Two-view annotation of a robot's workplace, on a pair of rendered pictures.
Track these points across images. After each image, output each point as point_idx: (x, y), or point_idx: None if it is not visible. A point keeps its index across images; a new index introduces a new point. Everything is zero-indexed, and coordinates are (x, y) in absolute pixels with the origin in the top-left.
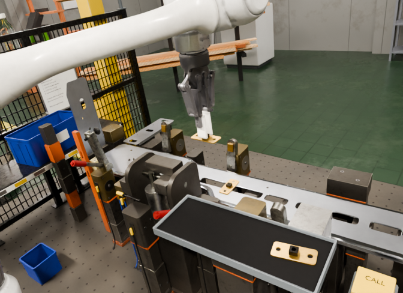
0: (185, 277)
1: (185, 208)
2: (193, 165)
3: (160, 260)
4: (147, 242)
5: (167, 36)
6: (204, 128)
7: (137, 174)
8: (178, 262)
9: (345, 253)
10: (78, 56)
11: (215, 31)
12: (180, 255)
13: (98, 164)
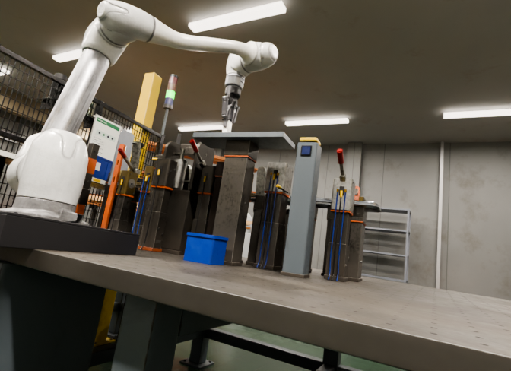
0: (180, 227)
1: None
2: (213, 150)
3: (166, 210)
4: (166, 182)
5: (235, 49)
6: (226, 128)
7: (172, 150)
8: (179, 212)
9: None
10: (195, 41)
11: (253, 61)
12: (184, 204)
13: (131, 165)
